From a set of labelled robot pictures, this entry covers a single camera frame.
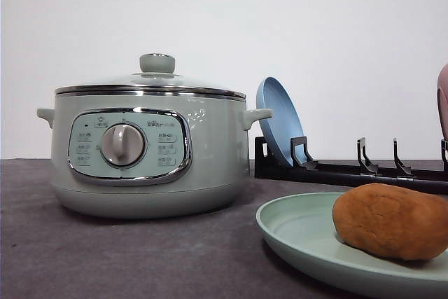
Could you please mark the glass steamer lid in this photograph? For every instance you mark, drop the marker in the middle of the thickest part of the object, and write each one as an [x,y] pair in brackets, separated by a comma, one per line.
[157,77]

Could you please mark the green plate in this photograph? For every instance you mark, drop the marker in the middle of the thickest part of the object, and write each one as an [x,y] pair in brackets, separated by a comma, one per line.
[306,221]

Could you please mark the brown potato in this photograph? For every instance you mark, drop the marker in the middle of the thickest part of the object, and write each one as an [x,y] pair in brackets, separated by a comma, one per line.
[391,221]

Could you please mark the blue plate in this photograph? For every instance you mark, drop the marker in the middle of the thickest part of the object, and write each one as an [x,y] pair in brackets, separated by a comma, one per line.
[285,122]

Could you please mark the green electric steamer pot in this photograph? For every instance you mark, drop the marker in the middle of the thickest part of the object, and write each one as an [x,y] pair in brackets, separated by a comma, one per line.
[150,154]

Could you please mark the pink plate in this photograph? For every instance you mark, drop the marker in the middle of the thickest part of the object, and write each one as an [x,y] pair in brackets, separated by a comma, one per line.
[442,99]

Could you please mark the black dish rack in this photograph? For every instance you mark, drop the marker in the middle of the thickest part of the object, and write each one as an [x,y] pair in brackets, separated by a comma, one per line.
[365,172]

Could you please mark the grey table cloth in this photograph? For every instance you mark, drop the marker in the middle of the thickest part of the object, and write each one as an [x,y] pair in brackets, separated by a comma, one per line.
[48,251]

